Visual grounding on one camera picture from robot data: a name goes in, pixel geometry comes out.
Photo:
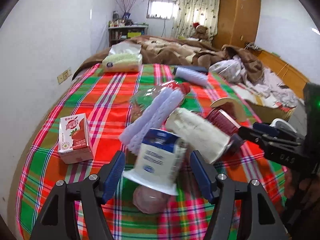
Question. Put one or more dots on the red drink can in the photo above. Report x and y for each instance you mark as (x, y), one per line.
(225, 123)

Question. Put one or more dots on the cream paper bag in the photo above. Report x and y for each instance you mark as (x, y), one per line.
(199, 133)

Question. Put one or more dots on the wooden wardrobe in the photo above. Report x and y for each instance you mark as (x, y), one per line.
(238, 22)

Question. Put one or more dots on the cluttered shelf unit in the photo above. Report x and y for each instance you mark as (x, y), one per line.
(124, 28)

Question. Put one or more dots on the white blue yogurt cup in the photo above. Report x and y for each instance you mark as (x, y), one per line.
(159, 160)

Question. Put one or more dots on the clear cola bottle red label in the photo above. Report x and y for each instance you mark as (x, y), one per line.
(143, 98)

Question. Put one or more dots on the wooden headboard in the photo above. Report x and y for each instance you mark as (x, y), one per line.
(290, 76)

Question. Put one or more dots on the teddy bear santa hat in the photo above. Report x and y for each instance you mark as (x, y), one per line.
(201, 33)

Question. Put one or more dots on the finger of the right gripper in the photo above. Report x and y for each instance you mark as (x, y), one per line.
(260, 134)
(275, 132)

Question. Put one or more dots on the dark blue glasses case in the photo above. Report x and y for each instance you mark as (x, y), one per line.
(199, 69)

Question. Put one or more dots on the wall power socket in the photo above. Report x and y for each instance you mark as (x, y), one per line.
(64, 76)

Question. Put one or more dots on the dried branches in vase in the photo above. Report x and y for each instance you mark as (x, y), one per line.
(126, 7)

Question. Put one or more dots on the green tissue pack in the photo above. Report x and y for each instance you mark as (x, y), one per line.
(123, 57)

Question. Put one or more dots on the strawberry milk carton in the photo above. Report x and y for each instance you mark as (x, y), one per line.
(74, 139)

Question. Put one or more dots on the lavender towel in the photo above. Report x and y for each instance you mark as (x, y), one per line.
(153, 117)
(191, 76)

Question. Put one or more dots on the person's right hand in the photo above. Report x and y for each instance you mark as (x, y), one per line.
(310, 186)

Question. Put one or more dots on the white trash bin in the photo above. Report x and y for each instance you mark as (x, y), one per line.
(280, 123)

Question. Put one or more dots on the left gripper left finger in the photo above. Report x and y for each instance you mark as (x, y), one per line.
(57, 218)

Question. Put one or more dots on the brown fleece blanket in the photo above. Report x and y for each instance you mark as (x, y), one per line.
(172, 51)

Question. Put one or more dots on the patterned curtain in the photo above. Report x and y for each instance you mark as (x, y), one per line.
(188, 12)

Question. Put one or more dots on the small window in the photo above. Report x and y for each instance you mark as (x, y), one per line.
(161, 9)

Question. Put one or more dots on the light pink bedsheet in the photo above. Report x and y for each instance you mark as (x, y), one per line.
(268, 91)

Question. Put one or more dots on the red paper cup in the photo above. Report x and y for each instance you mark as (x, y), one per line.
(231, 106)

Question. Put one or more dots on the plaid red green tablecloth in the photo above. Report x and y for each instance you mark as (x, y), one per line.
(105, 101)

